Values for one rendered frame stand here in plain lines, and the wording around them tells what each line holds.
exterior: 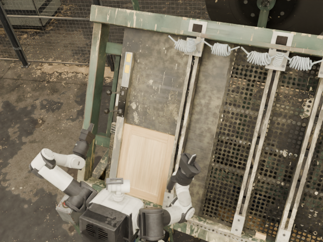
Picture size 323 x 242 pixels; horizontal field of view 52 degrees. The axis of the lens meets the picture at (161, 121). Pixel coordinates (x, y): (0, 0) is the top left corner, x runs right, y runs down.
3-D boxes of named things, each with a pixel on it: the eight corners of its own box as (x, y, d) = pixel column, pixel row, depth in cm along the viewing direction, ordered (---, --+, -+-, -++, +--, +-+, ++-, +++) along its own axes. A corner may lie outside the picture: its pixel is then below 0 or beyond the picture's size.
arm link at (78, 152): (69, 145, 202) (61, 162, 199) (80, 148, 196) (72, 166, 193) (81, 151, 211) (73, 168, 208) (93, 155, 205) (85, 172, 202)
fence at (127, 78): (110, 187, 233) (107, 188, 229) (128, 52, 211) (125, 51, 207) (116, 188, 231) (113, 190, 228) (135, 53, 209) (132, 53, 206)
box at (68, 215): (63, 221, 232) (55, 208, 219) (72, 206, 239) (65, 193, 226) (77, 226, 228) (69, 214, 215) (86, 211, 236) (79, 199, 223)
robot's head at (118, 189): (129, 198, 170) (130, 184, 167) (109, 199, 169) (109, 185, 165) (129, 190, 176) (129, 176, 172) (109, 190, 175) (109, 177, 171)
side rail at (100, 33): (85, 174, 246) (76, 179, 236) (102, 23, 221) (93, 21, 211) (92, 176, 245) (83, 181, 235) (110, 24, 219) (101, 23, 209)
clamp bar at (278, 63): (229, 226, 206) (222, 246, 184) (274, 32, 178) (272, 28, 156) (245, 231, 202) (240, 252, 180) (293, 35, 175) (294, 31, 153)
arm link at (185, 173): (191, 176, 151) (184, 189, 159) (206, 168, 155) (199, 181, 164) (175, 156, 157) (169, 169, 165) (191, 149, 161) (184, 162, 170)
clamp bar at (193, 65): (162, 203, 220) (148, 219, 198) (194, 21, 192) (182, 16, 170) (176, 208, 217) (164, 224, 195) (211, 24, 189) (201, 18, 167)
